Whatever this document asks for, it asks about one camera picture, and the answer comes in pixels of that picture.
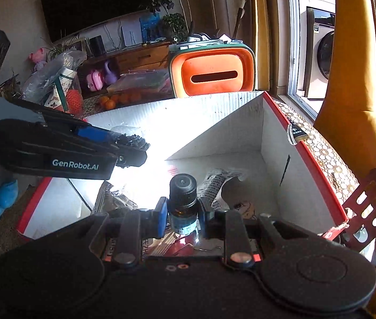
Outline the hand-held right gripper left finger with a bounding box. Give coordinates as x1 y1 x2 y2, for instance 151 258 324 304
85 197 169 268

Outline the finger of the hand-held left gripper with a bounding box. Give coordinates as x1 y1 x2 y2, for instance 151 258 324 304
115 147 148 168
76 125 122 144

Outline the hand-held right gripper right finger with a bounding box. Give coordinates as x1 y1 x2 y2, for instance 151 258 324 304
198 199 295 269

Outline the clear bag of dark tea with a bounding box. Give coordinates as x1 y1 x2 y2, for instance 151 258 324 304
110 125 151 170

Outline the dark bottle with black cap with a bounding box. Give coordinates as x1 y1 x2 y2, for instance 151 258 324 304
169 174 198 236

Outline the silver foil packet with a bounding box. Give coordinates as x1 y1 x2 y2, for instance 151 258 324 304
198 168 248 211

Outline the red cardboard box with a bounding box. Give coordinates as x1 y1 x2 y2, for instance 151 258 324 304
17 91 349 241

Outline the red apple in foam net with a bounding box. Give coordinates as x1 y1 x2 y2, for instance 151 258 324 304
66 89 85 114

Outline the purple toy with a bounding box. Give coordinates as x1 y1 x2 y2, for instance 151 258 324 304
104 61 121 85

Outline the clear crumpled plastic bag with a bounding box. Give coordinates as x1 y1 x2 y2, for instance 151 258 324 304
22 50 87 102

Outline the black speaker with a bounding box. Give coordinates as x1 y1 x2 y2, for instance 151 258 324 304
89 35 105 57

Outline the wooden television cabinet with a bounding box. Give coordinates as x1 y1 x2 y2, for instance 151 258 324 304
78 41 172 98

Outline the pink plush toy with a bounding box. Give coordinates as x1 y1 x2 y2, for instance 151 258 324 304
30 48 47 72

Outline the green storage bin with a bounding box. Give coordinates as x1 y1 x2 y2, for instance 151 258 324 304
168 40 257 99

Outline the small black clip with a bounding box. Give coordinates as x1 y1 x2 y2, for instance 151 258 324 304
286 123 309 146

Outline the black television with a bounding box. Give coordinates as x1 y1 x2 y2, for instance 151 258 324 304
40 0 172 43

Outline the green houseplant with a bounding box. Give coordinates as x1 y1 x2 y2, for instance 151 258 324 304
141 0 189 42

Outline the yellow curtain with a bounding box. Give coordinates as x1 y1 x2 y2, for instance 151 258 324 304
314 0 376 313
249 0 271 90

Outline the washing machine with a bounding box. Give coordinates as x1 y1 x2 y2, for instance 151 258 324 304
304 7 336 99

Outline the photo frame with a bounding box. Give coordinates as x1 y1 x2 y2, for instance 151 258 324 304
53 37 87 57

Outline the long handled brush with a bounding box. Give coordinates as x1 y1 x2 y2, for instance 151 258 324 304
233 0 247 40

